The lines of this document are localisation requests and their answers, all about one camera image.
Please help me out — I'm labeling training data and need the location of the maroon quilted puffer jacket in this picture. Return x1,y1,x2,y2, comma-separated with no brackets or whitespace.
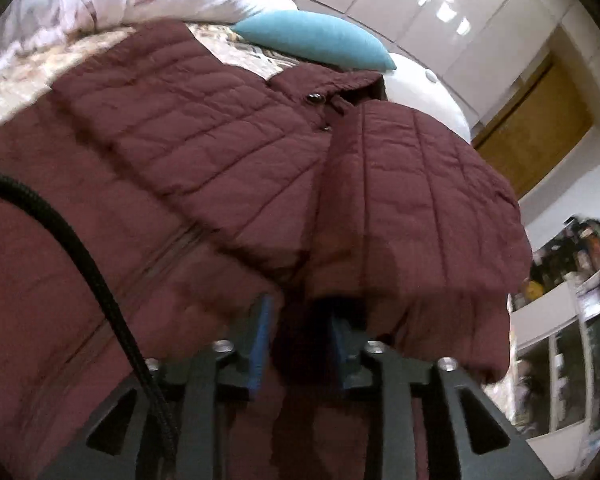
0,20,533,480

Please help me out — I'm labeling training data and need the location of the cluttered clothes rack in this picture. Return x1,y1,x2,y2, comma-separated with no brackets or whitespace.
527,217,600,307

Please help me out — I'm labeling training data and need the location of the glossy white wardrobe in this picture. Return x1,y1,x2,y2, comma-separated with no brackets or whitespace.
255,0,600,132

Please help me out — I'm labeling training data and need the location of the white plush pillow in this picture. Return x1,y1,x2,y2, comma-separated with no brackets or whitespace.
382,52,473,142

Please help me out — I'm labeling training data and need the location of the white tv cabinet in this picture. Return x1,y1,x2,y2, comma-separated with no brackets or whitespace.
509,265,600,442

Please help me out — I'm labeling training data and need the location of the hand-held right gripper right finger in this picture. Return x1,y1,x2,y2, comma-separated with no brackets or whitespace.
327,304,546,480

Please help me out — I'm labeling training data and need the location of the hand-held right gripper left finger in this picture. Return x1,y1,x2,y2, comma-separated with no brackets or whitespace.
40,294,276,480

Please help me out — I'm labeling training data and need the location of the wooden door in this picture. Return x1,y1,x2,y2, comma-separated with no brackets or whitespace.
472,54,595,200

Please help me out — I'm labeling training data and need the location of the teal pillow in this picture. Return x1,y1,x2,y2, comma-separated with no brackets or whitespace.
230,10,397,72

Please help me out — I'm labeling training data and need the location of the beige patterned bedspread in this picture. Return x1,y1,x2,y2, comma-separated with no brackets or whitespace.
0,21,521,413

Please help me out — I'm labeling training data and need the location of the black braided cable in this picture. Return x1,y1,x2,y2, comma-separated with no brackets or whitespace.
0,166,181,480

